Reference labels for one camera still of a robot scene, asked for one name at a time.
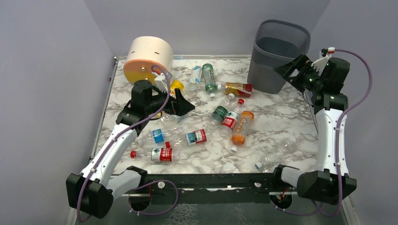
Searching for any clear bottle red blue label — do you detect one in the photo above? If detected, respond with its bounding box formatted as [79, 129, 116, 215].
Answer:
[167, 128, 214, 149]

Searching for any grey mesh waste bin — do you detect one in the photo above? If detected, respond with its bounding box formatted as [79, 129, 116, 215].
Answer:
[247, 19, 311, 94]

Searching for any yellow drink bottle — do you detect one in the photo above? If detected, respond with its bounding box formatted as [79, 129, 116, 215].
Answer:
[170, 80, 184, 97]

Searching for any green plastic bottle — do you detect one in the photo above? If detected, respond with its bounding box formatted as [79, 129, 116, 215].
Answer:
[202, 63, 217, 98]

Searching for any clear bottle red label red cap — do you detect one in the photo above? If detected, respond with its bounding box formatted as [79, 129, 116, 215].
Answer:
[220, 98, 245, 137]

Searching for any clear bottle small label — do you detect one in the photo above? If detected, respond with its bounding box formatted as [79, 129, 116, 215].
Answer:
[160, 113, 189, 125]

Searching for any cream orange round drum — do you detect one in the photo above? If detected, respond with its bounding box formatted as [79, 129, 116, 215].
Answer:
[123, 36, 174, 84]

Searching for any clear bottle red label front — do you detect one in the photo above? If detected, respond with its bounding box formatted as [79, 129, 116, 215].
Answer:
[130, 147, 180, 163]

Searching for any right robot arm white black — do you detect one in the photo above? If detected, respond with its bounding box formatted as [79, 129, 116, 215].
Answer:
[274, 54, 357, 205]

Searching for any clear bottle dark green label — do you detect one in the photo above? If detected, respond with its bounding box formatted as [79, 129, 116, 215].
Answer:
[208, 93, 235, 126]

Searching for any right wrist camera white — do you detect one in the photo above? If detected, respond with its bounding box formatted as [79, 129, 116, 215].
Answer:
[311, 47, 335, 74]

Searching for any clear crushed bottle blue cap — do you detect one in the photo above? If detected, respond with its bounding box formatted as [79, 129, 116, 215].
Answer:
[254, 141, 297, 170]

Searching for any clear bottle white blue label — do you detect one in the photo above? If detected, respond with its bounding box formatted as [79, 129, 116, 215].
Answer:
[186, 66, 202, 94]

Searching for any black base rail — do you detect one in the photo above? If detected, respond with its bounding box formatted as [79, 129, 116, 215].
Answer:
[127, 173, 293, 209]

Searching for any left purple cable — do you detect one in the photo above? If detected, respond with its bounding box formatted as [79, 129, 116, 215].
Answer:
[76, 65, 180, 223]

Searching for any orange drink bottle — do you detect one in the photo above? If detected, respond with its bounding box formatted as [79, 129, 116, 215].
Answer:
[231, 111, 254, 152]

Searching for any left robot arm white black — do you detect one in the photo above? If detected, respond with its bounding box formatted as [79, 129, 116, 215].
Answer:
[66, 80, 195, 223]

